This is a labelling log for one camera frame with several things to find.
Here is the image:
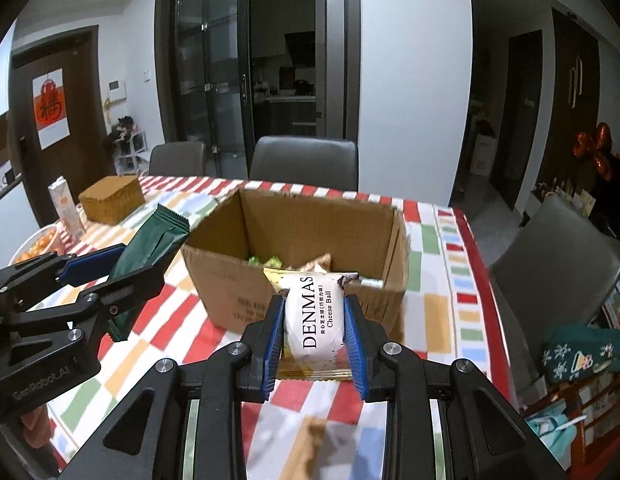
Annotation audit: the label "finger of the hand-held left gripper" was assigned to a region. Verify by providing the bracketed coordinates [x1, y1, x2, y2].
[10, 264, 165, 353]
[0, 244, 128, 313]

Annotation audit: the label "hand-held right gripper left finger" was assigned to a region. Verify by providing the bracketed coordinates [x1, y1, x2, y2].
[70, 292, 288, 480]

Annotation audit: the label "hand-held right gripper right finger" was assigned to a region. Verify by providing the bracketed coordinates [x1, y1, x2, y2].
[342, 294, 556, 480]

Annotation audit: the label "white snack packet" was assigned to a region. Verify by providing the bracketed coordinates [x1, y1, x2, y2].
[282, 272, 358, 363]

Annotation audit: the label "green snack packet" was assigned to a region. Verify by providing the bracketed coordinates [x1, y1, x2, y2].
[107, 203, 191, 342]

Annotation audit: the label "white Denmas cheese ball packet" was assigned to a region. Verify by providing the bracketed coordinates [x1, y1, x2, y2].
[263, 266, 352, 382]

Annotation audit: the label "cardboard box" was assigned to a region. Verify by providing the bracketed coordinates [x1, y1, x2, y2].
[181, 187, 410, 341]

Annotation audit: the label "person's left forearm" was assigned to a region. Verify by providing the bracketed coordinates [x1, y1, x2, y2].
[20, 402, 58, 453]

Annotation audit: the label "bowl of oranges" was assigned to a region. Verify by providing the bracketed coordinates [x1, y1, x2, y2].
[10, 224, 61, 266]

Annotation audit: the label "white orange drink carton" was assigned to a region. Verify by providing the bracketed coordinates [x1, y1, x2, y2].
[47, 176, 86, 238]

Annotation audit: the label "brown wicker basket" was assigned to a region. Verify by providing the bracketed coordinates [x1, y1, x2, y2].
[78, 175, 147, 225]

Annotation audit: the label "tan snack packet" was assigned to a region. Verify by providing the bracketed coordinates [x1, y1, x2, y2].
[290, 252, 333, 276]

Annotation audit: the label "white cube shelf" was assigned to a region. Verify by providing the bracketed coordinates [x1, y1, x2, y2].
[115, 132, 151, 176]

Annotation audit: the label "small grey dining chair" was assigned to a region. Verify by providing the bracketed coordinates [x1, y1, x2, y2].
[149, 141, 207, 177]

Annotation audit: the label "black plush toy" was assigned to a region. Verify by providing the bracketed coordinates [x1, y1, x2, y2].
[107, 116, 136, 143]

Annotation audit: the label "dark brown entrance door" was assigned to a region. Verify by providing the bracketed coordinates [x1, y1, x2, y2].
[9, 25, 113, 226]

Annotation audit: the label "red and white door poster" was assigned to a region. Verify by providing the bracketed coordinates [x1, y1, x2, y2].
[32, 67, 71, 150]

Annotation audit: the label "wide grey dining chair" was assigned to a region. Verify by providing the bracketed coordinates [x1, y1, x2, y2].
[249, 136, 359, 192]

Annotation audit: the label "teal cloth item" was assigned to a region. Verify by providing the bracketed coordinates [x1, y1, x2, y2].
[525, 402, 581, 436]

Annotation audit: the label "grey leather dining chair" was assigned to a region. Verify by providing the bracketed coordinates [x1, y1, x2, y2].
[490, 197, 620, 401]

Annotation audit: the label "glass sliding door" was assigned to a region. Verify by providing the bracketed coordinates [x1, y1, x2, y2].
[157, 0, 253, 181]

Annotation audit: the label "white paper bag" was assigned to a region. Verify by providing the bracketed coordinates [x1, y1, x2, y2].
[472, 132, 496, 176]

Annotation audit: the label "green printed cushion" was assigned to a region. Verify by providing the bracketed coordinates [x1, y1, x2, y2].
[542, 325, 620, 386]

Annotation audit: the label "wooden storage shelf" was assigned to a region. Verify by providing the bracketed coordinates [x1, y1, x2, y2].
[520, 370, 620, 466]

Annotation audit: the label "low cluttered side cabinet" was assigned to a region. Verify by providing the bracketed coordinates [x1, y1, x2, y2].
[530, 175, 620, 246]

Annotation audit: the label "dark interior door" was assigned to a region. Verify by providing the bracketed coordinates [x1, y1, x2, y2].
[492, 30, 543, 211]

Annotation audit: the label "silver refrigerator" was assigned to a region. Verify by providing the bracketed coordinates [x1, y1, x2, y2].
[315, 0, 358, 138]

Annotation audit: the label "black range hood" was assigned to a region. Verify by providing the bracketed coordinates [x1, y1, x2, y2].
[285, 32, 316, 67]

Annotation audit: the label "red foil balloons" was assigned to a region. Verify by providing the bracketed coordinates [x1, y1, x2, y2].
[572, 121, 616, 183]

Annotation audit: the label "dark wardrobe with handles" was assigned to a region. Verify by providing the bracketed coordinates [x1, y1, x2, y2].
[545, 7, 601, 196]

